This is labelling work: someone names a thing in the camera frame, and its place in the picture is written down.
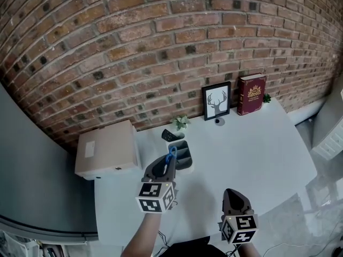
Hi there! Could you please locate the small pale green plant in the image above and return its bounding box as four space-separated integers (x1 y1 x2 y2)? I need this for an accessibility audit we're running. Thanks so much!
170 114 191 131

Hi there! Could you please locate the white desk organizer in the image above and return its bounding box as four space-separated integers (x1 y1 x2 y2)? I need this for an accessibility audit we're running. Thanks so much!
167 132 195 175

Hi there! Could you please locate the person's right forearm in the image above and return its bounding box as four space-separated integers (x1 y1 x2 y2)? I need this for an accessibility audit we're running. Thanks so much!
237 241 262 257

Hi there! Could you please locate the grey partition panel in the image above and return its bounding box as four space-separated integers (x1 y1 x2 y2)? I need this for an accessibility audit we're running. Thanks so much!
0 81 99 245

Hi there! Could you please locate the person's left forearm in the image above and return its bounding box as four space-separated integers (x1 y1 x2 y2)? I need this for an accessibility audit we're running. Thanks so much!
122 211 163 257

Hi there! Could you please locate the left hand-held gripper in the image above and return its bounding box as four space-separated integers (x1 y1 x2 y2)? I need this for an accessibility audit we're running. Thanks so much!
135 155 178 214

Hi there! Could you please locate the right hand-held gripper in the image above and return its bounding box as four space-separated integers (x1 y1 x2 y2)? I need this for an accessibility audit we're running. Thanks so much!
220 188 260 245

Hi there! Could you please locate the black framed deer picture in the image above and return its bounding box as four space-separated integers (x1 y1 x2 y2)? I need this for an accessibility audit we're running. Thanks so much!
201 81 232 122

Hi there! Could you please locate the beige file box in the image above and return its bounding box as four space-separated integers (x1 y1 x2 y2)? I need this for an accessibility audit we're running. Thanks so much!
74 120 139 177

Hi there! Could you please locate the person's black clothing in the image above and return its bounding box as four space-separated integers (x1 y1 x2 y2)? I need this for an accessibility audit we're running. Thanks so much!
158 236 231 257

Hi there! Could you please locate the red hardcover book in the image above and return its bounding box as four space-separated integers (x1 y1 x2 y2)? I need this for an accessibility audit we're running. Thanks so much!
236 73 267 116

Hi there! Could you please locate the black remote control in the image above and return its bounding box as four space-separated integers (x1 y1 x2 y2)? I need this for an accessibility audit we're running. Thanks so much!
161 128 178 141

